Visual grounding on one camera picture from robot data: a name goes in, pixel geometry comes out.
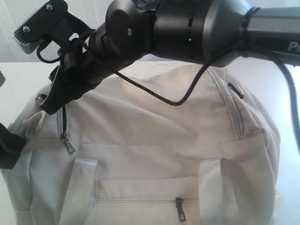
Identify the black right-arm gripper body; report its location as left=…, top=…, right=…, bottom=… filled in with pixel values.
left=51, top=35, right=117, bottom=103

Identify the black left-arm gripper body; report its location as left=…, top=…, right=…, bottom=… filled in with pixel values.
left=0, top=124, right=26, bottom=169

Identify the beige duffel bag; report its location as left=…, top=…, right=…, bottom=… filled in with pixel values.
left=2, top=67, right=280, bottom=225

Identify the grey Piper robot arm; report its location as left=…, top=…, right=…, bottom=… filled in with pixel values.
left=14, top=0, right=300, bottom=138

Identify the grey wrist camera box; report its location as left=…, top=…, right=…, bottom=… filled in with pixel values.
left=13, top=0, right=68, bottom=54

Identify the black camera cable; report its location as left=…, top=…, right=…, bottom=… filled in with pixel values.
left=36, top=38, right=300, bottom=150

